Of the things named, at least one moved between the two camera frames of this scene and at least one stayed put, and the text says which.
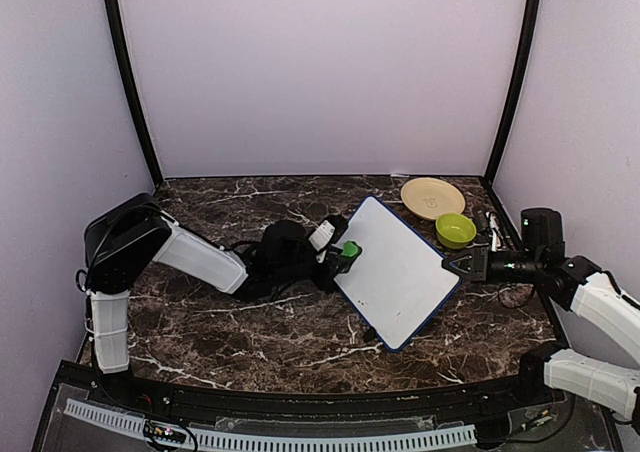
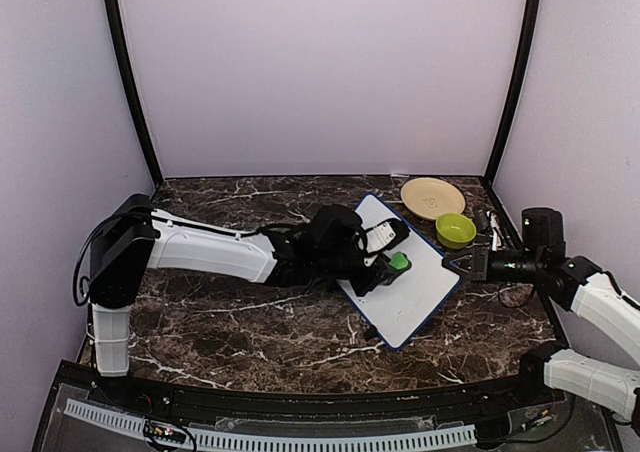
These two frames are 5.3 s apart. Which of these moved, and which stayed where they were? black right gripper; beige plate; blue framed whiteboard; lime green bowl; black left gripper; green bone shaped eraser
Moved: black left gripper; green bone shaped eraser
Stayed: blue framed whiteboard; black right gripper; lime green bowl; beige plate
